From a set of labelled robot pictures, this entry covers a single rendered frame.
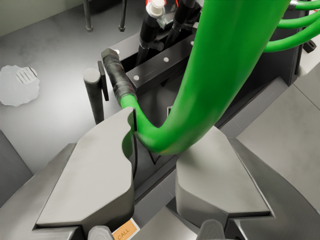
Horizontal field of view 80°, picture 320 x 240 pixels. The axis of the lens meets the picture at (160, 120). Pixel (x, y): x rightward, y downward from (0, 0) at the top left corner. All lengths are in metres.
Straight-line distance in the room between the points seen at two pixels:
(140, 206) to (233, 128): 0.26
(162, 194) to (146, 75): 0.23
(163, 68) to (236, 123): 0.21
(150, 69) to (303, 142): 1.86
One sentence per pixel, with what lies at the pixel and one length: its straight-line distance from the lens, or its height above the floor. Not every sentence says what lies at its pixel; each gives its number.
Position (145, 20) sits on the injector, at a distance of 0.32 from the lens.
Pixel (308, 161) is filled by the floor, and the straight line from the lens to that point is 2.14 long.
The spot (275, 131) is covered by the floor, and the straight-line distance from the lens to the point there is 1.93.
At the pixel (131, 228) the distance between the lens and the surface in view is 0.38.
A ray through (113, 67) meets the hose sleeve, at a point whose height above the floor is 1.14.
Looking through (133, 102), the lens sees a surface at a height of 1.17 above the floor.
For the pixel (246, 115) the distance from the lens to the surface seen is 0.50.
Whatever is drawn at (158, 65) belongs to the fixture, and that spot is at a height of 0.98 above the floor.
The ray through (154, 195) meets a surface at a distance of 0.39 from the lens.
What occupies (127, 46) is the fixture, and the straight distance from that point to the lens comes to 0.42.
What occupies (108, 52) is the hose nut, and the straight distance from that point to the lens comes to 0.24.
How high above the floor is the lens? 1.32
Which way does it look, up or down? 70 degrees down
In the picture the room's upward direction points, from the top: 47 degrees clockwise
